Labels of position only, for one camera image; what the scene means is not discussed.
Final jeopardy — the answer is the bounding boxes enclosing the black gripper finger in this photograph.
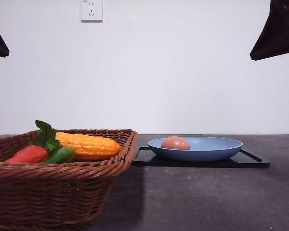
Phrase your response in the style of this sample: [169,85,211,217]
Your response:
[250,0,289,61]

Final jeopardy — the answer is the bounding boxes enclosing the brown egg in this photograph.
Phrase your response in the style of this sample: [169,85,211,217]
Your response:
[161,136,190,150]

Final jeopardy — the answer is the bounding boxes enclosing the blue round plate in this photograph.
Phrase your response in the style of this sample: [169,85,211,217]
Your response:
[148,137,243,162]

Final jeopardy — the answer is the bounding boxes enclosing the brown wicker basket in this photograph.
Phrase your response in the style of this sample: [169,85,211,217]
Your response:
[0,129,138,231]

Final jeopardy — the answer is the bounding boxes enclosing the green fabric carrot leaves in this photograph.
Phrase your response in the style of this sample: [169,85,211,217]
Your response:
[29,120,63,154]

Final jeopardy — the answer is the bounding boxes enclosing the red toy carrot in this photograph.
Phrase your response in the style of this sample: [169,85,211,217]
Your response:
[5,145,49,164]

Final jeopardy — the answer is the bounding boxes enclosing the green toy pepper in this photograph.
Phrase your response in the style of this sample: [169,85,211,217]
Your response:
[45,147,76,164]

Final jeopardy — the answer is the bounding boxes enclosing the orange plastic corn cob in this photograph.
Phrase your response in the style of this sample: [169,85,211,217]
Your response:
[56,132,123,155]

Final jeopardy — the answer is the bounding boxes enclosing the black rectangular tray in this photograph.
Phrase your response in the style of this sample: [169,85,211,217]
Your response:
[131,146,270,168]

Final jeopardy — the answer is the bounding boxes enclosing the white wall power socket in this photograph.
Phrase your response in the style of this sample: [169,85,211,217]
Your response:
[81,0,103,23]

